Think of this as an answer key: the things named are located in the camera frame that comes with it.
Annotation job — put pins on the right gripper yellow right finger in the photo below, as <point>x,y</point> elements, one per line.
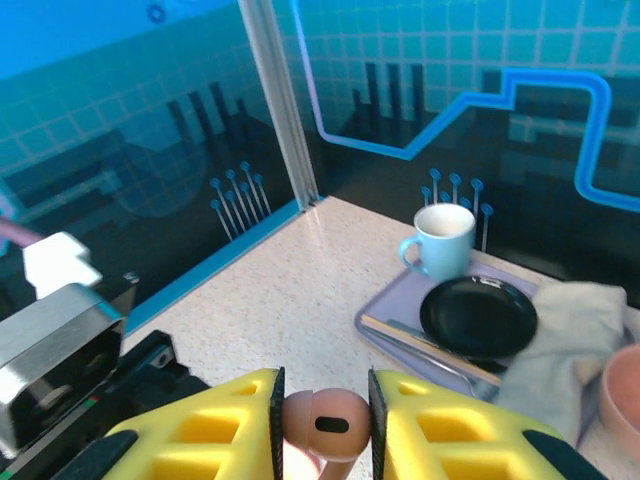
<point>410,400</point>

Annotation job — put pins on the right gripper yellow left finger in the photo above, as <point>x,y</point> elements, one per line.
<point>250,400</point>

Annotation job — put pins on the pink earbud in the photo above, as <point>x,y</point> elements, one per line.
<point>325,425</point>

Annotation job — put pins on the silver metal fork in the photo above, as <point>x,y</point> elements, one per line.
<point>482,387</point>

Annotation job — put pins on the lavender tray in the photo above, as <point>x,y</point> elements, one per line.
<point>400,300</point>

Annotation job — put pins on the black plate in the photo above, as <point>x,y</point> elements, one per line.
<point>475,320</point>

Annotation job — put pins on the blue table edge strip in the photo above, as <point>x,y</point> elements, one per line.
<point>215,262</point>

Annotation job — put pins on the light blue mug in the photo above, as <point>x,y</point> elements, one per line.
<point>445,250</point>

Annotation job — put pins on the beige folded cloth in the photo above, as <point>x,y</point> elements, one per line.
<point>560,350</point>

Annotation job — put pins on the orange pink cup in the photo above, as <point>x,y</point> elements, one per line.
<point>625,395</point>

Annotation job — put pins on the aluminium frame post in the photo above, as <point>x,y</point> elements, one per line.
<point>281,100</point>

